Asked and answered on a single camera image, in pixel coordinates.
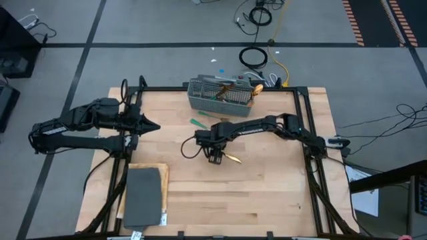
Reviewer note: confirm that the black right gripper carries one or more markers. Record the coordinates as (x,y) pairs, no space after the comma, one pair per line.
(217,133)

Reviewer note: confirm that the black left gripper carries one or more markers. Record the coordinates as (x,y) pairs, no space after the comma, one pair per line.
(133,120)

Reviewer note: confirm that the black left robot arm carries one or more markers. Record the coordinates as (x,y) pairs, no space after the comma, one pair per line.
(83,141)

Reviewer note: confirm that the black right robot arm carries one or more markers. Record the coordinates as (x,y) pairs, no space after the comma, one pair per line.
(260,125)

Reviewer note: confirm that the grey mesh silverware basket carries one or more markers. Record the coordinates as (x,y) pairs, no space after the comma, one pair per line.
(217,108)

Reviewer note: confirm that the grey power box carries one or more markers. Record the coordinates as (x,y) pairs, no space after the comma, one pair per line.
(247,80)

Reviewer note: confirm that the white paper tag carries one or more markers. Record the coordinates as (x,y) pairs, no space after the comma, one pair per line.
(136,235)
(163,219)

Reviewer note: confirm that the white paper scrap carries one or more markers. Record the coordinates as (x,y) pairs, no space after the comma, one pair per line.
(213,60)

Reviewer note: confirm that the black case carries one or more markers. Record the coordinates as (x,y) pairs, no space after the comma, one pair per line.
(6,106)

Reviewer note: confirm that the black cart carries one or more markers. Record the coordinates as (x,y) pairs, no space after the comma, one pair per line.
(13,40)

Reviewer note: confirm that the white paper sheet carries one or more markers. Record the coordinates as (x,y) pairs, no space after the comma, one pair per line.
(365,200)

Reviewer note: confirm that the black desk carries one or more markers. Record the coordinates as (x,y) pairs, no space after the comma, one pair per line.
(393,175)

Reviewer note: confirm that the red object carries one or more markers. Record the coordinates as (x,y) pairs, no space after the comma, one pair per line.
(405,238)

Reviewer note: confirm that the grey computer monitor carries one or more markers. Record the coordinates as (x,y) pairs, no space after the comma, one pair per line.
(418,206)

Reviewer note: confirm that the black metal table frame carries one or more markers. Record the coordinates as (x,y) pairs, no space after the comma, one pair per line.
(160,89)

